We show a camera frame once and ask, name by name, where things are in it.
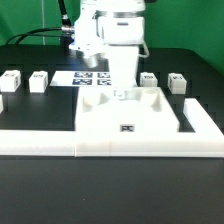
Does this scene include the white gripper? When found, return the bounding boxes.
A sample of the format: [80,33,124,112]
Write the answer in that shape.
[107,45,139,100]

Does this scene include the white square table top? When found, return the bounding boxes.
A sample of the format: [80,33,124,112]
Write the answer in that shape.
[75,87,180,134]

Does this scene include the white sheet with tags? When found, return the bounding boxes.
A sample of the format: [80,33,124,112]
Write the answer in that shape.
[50,71,111,87]

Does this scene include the white L-shaped obstacle fence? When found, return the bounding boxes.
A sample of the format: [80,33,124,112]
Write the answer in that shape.
[0,98,224,158]

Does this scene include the white part at left edge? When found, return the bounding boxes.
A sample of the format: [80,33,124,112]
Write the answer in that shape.
[0,94,4,114]

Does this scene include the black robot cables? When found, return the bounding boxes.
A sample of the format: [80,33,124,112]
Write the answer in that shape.
[4,0,76,46]

